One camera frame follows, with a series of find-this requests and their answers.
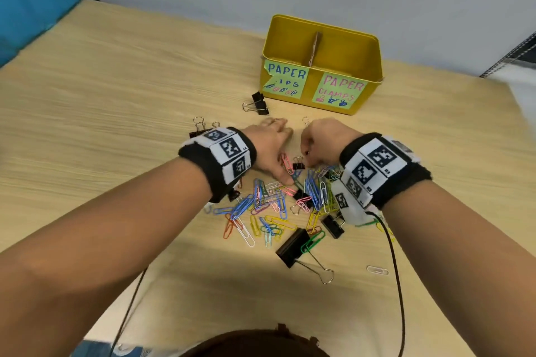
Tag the person's left forearm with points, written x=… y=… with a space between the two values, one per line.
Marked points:
x=104 y=252

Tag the torn green paper label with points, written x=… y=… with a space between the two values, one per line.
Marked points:
x=287 y=78

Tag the medium black binder clip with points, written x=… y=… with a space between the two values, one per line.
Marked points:
x=333 y=225

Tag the green paper label pink lettering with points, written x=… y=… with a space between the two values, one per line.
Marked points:
x=340 y=91

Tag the black left wristband with markers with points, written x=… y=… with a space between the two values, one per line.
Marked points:
x=222 y=156

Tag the black wristband with markers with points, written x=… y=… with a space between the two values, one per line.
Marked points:
x=377 y=168
x=222 y=156

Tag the black right wristband with markers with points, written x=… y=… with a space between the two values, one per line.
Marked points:
x=377 y=168

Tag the blue fabric clothing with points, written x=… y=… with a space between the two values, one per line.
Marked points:
x=100 y=349

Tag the large black binder clip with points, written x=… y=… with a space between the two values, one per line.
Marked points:
x=293 y=247

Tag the person's left hand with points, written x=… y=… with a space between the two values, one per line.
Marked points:
x=264 y=143

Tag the person's left thumb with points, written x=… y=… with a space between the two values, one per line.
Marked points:
x=281 y=172

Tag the person's right forearm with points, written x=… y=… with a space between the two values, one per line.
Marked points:
x=460 y=269

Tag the person's right fingers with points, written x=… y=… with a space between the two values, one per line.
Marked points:
x=308 y=147

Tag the pile of coloured paper clips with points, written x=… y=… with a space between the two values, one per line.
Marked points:
x=268 y=202

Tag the person's right hand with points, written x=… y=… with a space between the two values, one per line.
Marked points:
x=331 y=139

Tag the single white paper clip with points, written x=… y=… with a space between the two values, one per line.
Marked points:
x=377 y=270

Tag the brown cardboard divider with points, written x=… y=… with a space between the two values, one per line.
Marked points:
x=315 y=49

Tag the small black binder clip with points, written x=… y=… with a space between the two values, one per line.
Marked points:
x=302 y=202
x=258 y=102
x=298 y=165
x=195 y=133

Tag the yellow metal box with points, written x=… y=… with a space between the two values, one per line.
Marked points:
x=335 y=55

